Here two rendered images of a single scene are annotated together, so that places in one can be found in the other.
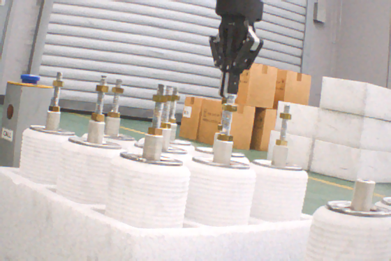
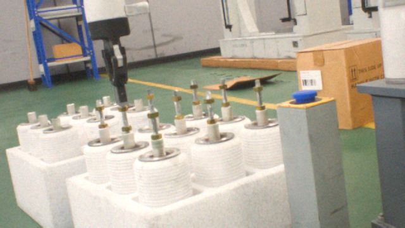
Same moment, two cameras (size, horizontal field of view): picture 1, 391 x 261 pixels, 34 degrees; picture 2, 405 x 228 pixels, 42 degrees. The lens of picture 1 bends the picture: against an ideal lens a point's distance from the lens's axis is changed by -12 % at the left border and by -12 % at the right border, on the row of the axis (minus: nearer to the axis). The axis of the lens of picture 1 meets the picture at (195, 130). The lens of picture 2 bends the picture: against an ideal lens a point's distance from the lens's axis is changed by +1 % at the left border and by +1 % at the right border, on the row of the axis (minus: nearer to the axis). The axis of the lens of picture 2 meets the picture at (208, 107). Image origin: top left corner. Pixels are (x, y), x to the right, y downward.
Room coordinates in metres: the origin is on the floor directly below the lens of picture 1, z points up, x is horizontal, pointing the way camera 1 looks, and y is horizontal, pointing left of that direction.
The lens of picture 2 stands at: (2.04, 0.31, 0.46)
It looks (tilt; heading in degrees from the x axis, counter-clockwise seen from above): 9 degrees down; 191
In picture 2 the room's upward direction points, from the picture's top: 9 degrees counter-clockwise
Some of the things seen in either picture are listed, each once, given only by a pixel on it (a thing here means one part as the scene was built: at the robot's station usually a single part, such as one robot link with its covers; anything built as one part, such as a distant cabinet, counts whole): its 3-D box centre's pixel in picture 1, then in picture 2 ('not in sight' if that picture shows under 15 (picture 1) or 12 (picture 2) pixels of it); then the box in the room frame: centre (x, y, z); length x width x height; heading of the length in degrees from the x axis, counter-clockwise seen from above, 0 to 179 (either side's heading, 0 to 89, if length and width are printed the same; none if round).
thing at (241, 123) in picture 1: (226, 123); not in sight; (5.01, -0.20, 0.15); 0.30 x 0.24 x 0.30; 31
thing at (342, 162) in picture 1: (355, 162); not in sight; (3.84, -0.93, 0.09); 0.39 x 0.39 x 0.18; 36
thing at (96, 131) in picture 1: (95, 134); (227, 114); (0.93, 0.13, 0.26); 0.02 x 0.02 x 0.03
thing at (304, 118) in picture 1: (319, 123); not in sight; (4.20, -0.73, 0.27); 0.39 x 0.39 x 0.18; 35
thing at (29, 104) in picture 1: (18, 172); (316, 193); (1.16, 0.30, 0.16); 0.07 x 0.07 x 0.31; 44
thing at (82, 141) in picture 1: (94, 144); (228, 120); (0.93, 0.13, 0.25); 0.08 x 0.08 x 0.01
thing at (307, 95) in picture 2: (29, 80); (304, 97); (1.16, 0.30, 0.32); 0.04 x 0.04 x 0.02
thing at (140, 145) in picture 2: (219, 153); (130, 147); (1.09, -0.04, 0.25); 0.08 x 0.08 x 0.01
